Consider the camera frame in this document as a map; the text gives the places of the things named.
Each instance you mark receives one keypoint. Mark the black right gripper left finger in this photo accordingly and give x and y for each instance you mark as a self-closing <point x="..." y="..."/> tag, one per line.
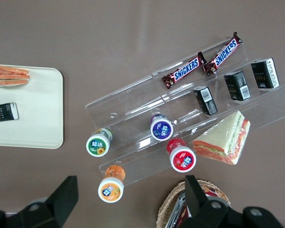
<point x="50" y="211"/>

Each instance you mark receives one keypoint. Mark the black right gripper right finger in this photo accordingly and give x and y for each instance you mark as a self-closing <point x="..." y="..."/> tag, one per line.
<point x="204" y="211"/>

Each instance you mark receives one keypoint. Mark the red gum bottle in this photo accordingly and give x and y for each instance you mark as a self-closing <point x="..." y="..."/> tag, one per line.
<point x="182" y="158"/>

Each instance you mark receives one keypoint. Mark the orange gum bottle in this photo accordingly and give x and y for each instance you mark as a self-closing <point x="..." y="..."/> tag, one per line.
<point x="110" y="190"/>

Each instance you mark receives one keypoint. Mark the green gum bottle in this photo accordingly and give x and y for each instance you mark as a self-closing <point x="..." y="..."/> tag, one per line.
<point x="97" y="145"/>

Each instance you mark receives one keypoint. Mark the purple gum bottle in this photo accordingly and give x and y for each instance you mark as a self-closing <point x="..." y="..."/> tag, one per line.
<point x="162" y="129"/>

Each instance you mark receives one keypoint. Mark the cream plastic tray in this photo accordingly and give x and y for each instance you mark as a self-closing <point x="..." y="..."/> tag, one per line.
<point x="38" y="107"/>

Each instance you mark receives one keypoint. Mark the red snack packet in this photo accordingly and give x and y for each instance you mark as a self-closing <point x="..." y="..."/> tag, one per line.
<point x="213" y="191"/>

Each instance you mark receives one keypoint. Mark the dark foil snack packet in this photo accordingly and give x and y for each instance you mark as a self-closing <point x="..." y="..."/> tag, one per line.
<point x="178" y="206"/>

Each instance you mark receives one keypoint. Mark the wicker basket with snack packets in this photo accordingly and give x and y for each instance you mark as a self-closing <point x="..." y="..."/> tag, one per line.
<point x="167" y="206"/>

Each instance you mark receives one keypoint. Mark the wrapped triangular sandwich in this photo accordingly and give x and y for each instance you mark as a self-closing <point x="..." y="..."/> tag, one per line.
<point x="223" y="140"/>

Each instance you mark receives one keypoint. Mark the black Face tissue pack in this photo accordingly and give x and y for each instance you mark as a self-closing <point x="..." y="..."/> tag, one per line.
<point x="2" y="112"/>

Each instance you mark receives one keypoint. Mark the black tissue pack with barcode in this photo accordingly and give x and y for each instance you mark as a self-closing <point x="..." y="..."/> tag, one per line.
<point x="237" y="86"/>
<point x="264" y="73"/>
<point x="205" y="101"/>

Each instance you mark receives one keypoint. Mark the clear acrylic stepped display shelf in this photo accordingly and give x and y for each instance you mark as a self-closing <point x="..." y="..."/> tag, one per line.
<point x="133" y="99"/>

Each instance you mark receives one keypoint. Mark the wrapped sandwich lying flat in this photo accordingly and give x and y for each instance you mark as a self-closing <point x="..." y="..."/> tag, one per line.
<point x="9" y="76"/>

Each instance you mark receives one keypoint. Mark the Snickers chocolate bar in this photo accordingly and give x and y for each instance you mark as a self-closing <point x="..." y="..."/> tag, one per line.
<point x="185" y="70"/>
<point x="224" y="54"/>

